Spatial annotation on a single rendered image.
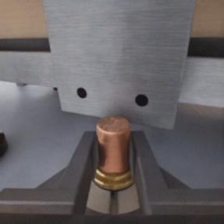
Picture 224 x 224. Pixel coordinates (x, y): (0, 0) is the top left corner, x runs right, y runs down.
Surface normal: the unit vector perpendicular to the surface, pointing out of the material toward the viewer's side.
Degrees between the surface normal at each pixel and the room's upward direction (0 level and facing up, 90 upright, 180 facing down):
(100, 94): 90
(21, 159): 180
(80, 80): 90
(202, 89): 90
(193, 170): 180
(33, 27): 90
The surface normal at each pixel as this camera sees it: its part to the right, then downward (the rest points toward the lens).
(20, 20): -0.36, 0.43
